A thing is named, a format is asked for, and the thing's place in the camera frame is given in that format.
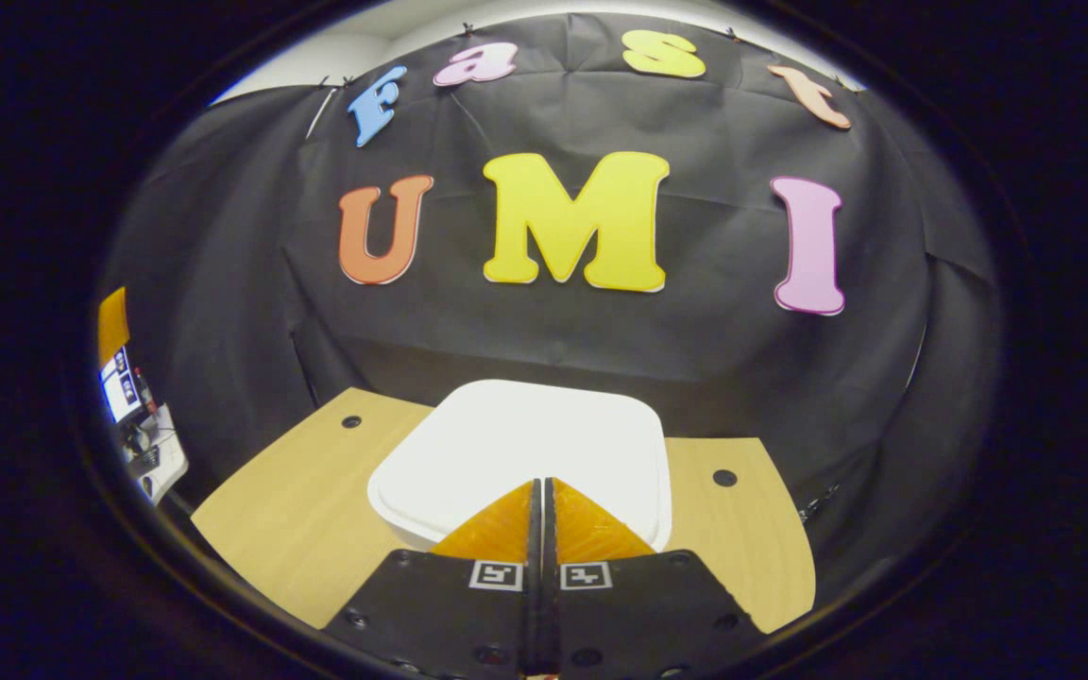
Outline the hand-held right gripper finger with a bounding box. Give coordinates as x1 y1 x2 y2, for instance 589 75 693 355
542 477 767 679
322 477 542 676

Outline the white desktop garbage bin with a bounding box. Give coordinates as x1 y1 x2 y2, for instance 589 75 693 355
366 379 674 553

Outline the wooden desktop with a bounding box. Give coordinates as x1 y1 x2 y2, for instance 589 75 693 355
190 387 817 636

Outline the black backdrop cloth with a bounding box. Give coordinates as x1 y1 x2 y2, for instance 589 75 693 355
95 11 1003 605

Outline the white side table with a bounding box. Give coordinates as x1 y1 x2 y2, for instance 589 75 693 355
119 404 189 506

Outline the orange board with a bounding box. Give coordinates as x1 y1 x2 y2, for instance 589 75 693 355
97 286 131 367

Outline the wall poster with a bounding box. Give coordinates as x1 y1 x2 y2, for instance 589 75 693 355
102 348 156 424

